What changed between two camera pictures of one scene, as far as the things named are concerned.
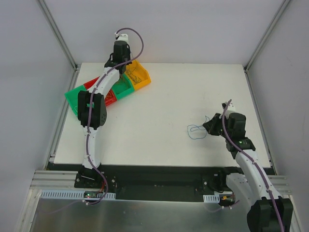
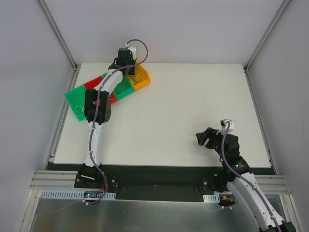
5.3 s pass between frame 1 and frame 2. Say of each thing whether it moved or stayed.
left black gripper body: moved
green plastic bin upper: stayed
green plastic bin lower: stayed
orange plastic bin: stayed
